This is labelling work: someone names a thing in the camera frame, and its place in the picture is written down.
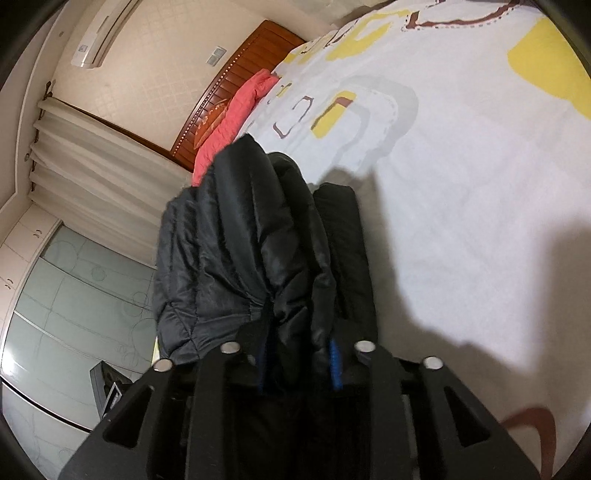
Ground black puffer down jacket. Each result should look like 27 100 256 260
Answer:
153 135 378 370

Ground black device by wardrobe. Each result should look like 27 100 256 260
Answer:
89 361 132 418

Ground frosted glass wardrobe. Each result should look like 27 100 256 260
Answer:
1 226 155 479

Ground beige window curtain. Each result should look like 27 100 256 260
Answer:
29 97 191 267

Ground coral red pillow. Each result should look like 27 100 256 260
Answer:
191 69 280 186

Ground white patterned bed sheet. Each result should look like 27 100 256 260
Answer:
243 1 590 467

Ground orange embroidered cushion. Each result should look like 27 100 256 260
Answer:
193 100 229 151

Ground wooden headboard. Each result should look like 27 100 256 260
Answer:
169 20 304 171

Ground grey wall switch panel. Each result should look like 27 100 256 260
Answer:
206 46 226 67

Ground white wall air conditioner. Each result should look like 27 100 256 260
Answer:
70 0 140 69

